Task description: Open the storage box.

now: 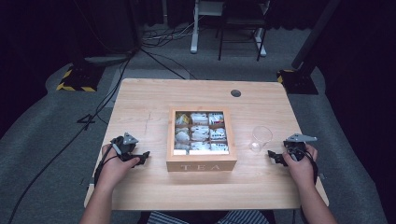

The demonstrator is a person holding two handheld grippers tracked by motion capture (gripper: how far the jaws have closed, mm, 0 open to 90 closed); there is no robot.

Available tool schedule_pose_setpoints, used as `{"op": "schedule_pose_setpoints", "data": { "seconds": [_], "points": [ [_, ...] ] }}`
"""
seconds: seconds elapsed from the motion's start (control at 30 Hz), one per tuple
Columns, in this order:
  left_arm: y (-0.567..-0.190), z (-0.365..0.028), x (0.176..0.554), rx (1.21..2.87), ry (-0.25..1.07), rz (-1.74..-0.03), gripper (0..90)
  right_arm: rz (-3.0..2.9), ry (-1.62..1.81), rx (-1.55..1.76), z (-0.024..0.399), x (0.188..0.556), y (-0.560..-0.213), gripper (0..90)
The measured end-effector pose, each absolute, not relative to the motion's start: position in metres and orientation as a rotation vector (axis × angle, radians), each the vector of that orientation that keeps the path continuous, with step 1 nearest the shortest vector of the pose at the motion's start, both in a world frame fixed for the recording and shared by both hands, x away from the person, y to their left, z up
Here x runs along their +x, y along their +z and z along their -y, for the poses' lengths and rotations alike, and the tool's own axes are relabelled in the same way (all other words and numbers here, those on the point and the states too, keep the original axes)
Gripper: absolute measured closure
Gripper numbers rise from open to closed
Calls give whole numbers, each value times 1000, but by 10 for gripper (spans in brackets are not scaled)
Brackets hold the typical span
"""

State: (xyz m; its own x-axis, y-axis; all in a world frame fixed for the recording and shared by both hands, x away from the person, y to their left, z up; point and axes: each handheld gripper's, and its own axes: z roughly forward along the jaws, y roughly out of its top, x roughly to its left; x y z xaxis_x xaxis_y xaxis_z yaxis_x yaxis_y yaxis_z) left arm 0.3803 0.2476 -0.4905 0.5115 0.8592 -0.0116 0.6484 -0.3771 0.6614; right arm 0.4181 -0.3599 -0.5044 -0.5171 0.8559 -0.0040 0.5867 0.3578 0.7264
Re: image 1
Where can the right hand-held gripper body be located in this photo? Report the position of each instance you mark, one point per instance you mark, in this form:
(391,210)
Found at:
(297,144)

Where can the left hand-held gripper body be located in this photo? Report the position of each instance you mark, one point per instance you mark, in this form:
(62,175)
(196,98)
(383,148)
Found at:
(127,143)

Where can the person's right hand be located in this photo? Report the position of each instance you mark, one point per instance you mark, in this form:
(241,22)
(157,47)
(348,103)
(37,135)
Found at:
(300,171)

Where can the person's left hand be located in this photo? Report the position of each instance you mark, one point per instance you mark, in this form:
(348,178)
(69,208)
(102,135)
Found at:
(115,168)

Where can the clear glass cup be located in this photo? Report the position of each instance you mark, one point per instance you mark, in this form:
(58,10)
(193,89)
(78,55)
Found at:
(261,137)

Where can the wooden tea box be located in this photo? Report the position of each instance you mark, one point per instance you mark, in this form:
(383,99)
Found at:
(200,163)

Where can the group of tea bags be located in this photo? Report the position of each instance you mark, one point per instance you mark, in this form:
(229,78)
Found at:
(200,133)

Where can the black yellow striped stand base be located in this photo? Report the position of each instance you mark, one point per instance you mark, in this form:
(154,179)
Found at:
(81,79)
(300,82)

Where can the person's striped clothing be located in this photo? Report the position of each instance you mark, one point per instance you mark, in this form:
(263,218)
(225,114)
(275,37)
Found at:
(174,217)

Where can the round grey table grommet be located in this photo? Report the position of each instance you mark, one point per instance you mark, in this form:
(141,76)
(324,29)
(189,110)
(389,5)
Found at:
(235,93)

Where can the black slanted stand pole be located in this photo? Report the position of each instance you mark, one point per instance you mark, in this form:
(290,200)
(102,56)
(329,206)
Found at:
(314,34)

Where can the black chair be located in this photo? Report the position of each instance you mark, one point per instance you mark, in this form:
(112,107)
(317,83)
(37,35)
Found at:
(241,21)

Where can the white desk frame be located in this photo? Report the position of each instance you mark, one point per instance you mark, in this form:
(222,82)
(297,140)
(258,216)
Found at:
(195,34)

